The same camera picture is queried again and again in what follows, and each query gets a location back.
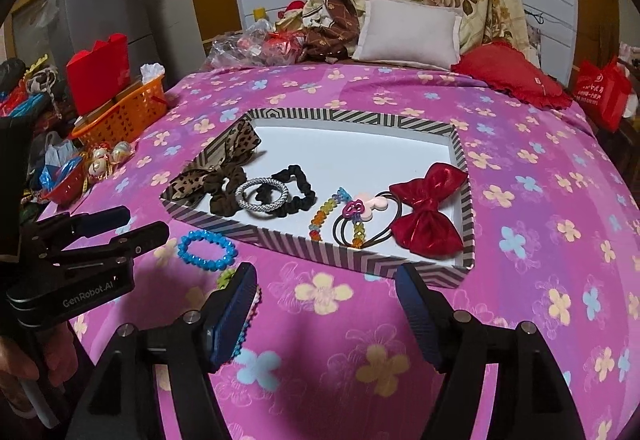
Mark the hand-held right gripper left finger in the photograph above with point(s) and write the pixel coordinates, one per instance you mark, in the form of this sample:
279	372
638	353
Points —
232	315

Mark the yellow bottle cap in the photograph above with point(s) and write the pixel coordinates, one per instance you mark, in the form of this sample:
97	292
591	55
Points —
259	13

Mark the red satin bow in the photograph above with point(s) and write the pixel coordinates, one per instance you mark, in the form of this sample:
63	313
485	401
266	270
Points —
430	205

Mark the brown patterned cloth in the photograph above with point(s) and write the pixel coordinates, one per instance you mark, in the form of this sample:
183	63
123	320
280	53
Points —
330	37

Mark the small red plastic basket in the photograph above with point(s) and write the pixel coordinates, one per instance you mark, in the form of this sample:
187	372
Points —
67	187

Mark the brown scrunchie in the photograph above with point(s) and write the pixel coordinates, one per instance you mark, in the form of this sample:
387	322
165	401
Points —
222	200

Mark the blue plastic bag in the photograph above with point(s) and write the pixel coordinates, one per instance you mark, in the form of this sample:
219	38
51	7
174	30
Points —
52	175

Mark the clear plastic bag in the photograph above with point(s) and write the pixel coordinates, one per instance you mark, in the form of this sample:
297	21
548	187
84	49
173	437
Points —
235	47

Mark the red cushion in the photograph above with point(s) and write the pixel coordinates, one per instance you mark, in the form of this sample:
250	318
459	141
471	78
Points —
510	72

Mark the pink floral bedsheet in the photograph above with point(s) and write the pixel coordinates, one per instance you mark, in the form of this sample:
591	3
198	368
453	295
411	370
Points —
525	220

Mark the striped jewelry box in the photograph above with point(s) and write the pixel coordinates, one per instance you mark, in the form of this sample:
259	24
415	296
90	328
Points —
350	155

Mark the black scrunchie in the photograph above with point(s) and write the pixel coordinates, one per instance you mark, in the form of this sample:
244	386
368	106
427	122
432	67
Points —
305	192

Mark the orange plastic basket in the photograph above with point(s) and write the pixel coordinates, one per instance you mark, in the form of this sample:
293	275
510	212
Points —
125	120

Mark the red shopping bag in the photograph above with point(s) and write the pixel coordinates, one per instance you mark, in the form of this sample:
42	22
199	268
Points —
602	92

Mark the red gift bag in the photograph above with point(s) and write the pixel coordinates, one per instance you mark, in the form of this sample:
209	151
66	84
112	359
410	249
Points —
97	75

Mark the painted ornament ball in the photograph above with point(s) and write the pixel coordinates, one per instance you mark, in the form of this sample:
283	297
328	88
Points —
98	167
122	151
98	152

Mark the person's left hand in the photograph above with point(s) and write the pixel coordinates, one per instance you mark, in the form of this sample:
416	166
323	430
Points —
20	360

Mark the red plush toy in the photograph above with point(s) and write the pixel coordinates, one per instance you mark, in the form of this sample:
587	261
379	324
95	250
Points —
294	10

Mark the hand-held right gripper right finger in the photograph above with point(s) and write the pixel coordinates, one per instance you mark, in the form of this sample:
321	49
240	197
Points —
417	315

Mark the red wrapped packet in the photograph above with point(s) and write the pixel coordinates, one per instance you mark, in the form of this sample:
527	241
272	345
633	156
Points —
285	47

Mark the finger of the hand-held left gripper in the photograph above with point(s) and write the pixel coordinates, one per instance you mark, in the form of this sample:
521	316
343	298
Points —
130	242
90	222

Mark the white tissue paper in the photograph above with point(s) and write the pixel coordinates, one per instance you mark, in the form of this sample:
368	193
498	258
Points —
152	72

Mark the white pillow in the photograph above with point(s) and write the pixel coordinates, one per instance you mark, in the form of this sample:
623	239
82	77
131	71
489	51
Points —
407	32

